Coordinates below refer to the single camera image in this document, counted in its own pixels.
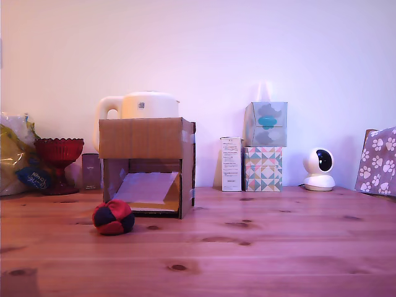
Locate red glass goblet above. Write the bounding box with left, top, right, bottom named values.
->
left=33, top=137, right=85, bottom=196

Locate grey cloud print tissue box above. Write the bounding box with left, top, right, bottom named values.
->
left=243, top=101, right=289, bottom=149

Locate cardboard dice tower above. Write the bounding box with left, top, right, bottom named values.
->
left=98, top=116, right=197, bottom=220

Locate white electric kettle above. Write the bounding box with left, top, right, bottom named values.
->
left=93, top=90, right=181, bottom=153

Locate small dark grey box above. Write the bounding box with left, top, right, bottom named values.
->
left=82, top=153, right=103, bottom=191

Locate yellow and white plastic bag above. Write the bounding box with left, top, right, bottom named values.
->
left=0, top=111, right=52, bottom=197

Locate tall white printed box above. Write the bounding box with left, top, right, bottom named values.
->
left=220, top=136, right=244, bottom=192

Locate white tissue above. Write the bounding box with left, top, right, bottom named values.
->
left=255, top=80, right=273, bottom=103

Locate geometric pattern tissue box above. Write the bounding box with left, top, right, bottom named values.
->
left=243, top=146, right=283, bottom=192

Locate grey paw print bag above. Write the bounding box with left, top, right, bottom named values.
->
left=354, top=126, right=396, bottom=196

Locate small white round camera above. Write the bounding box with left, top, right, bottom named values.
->
left=302, top=147, right=335, bottom=192

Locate red and navy footbag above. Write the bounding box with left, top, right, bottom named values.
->
left=92, top=199, right=136, bottom=236

